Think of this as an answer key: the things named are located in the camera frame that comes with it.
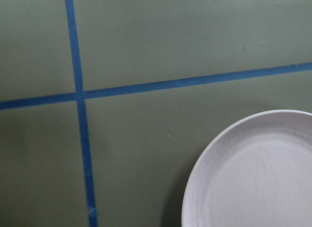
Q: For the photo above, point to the pink plate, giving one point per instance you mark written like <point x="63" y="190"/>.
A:
<point x="255" y="173"/>

